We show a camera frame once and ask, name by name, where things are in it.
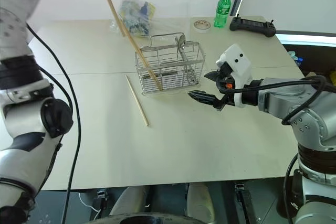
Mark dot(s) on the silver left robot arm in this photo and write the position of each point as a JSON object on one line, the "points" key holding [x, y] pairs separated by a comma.
{"points": [[21, 161]]}

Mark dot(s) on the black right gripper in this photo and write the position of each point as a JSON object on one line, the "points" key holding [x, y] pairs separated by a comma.
{"points": [[229, 95]]}

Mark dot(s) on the metal spoon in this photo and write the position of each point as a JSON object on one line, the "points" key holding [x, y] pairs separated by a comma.
{"points": [[181, 44]]}

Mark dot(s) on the clear plastic bag with contents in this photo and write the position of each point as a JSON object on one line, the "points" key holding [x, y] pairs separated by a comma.
{"points": [[136, 16]]}

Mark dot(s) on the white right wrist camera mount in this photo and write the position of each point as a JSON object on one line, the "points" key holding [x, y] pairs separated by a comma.
{"points": [[240, 61]]}

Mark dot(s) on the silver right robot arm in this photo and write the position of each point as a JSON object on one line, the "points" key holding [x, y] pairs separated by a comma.
{"points": [[278, 100]]}

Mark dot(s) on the green plastic bottle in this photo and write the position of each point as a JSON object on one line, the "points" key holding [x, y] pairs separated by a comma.
{"points": [[222, 9]]}

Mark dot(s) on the dark box with clutter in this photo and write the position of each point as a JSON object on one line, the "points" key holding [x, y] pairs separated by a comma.
{"points": [[315, 64]]}

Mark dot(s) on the black handheld controller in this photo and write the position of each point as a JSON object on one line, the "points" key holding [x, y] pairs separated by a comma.
{"points": [[253, 26]]}

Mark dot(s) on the white tape roll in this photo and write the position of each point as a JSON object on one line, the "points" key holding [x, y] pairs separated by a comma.
{"points": [[202, 25]]}

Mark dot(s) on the pale rounded shape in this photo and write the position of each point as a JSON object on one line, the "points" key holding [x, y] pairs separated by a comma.
{"points": [[200, 201], [128, 200]]}

